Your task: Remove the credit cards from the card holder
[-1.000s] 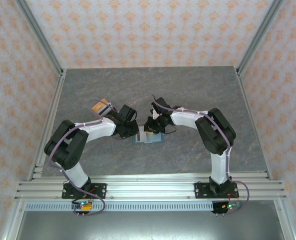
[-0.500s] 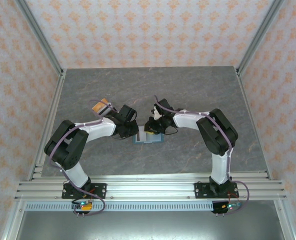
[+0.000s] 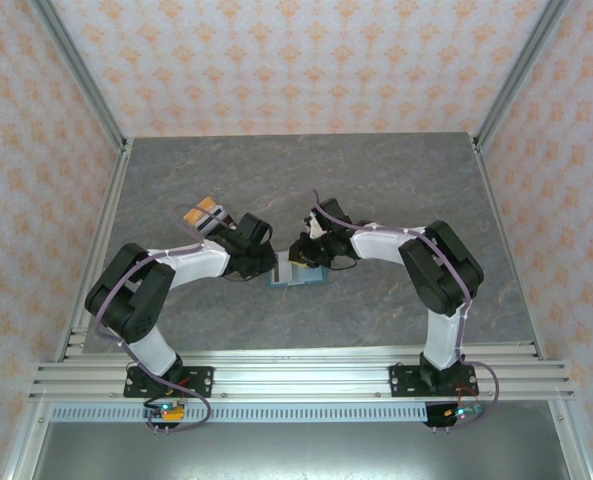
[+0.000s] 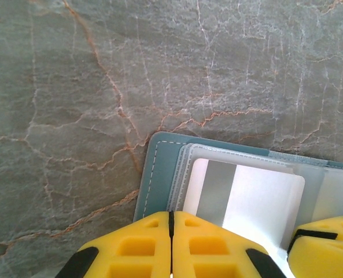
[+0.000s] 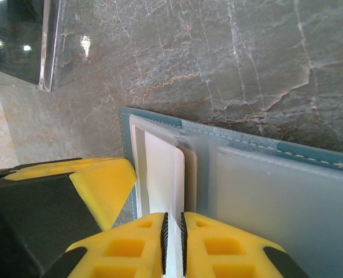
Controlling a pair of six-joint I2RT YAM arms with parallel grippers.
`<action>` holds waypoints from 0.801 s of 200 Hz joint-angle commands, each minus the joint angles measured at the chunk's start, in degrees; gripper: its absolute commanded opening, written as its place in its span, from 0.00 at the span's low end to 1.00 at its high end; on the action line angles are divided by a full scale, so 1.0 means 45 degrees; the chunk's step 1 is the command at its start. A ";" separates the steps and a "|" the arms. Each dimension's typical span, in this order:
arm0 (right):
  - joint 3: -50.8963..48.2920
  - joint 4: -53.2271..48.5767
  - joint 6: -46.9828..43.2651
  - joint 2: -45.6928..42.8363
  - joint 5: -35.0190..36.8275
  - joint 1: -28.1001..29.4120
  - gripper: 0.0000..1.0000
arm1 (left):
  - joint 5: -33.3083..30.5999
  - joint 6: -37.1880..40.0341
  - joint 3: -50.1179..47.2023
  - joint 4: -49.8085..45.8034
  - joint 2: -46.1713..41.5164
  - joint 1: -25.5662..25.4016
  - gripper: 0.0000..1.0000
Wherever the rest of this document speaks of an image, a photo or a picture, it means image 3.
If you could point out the teal card holder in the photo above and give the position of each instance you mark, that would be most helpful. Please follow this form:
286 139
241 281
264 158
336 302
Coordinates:
311 280

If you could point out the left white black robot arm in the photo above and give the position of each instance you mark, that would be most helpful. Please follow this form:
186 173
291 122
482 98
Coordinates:
196 265

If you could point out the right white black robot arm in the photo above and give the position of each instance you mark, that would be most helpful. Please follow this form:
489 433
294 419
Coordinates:
381 245

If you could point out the grey VIP credit card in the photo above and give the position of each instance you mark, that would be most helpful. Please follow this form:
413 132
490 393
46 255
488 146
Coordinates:
286 270

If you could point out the wide aluminium mounting beam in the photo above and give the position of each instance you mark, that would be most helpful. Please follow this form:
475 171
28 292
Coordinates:
301 382

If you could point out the grey metal sheet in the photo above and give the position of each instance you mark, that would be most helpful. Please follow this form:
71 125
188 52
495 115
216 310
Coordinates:
296 455

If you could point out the aluminium table edge rail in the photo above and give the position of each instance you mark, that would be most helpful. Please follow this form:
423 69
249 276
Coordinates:
301 354

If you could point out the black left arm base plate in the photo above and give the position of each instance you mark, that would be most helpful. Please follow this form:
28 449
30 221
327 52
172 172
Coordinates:
201 380

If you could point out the aluminium side rail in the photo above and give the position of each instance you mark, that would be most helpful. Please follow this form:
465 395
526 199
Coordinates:
494 195
103 225

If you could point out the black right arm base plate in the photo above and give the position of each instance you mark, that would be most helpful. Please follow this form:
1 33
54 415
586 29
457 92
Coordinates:
401 380

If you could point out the aluminium frame post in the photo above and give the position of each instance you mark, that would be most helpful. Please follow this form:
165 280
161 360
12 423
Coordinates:
76 65
521 70

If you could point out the aluminium frame strut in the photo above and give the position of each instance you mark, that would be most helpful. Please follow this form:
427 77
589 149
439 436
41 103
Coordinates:
23 445
573 445

